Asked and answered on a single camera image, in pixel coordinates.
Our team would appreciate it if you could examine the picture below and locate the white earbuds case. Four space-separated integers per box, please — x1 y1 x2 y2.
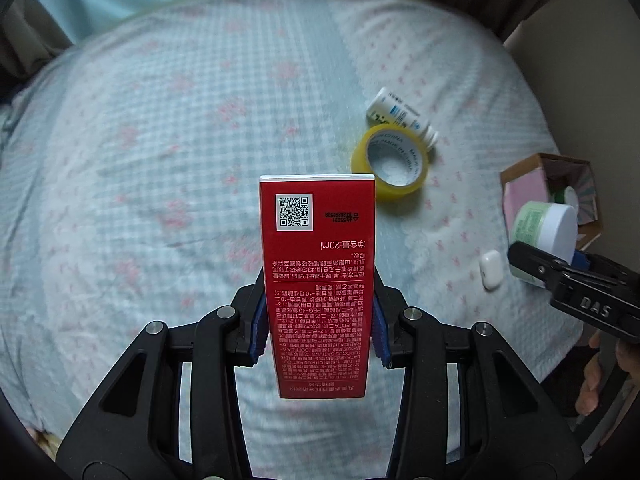
478 249 504 292

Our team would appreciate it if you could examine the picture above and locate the white round cream jar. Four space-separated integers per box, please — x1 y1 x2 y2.
509 200 578 263

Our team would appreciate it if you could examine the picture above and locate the green jar white lid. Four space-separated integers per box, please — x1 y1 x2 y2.
551 186 579 216

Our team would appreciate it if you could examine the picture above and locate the white vitamin bottle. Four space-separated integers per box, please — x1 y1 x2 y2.
366 87 438 152

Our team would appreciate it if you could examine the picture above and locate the person's right hand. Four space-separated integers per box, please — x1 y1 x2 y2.
575 340 640 416

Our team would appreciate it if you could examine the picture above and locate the pink cardboard box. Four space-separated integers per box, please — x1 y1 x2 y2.
500 153 603 250

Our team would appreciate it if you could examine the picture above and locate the patterned bed sheet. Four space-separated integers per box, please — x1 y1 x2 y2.
1 0 582 462

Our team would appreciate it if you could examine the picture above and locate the grey left curtain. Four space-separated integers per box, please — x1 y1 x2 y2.
1 0 72 82

